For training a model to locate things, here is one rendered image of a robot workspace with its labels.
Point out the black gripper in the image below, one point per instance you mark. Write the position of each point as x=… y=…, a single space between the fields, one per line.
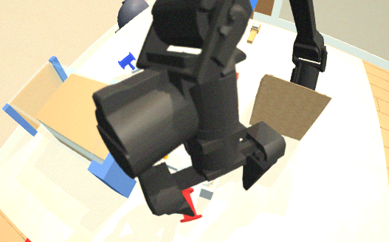
x=213 y=154

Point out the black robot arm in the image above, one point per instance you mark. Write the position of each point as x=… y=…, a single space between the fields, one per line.
x=145 y=117

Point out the blue and grey crank handle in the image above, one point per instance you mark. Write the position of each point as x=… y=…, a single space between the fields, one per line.
x=127 y=61

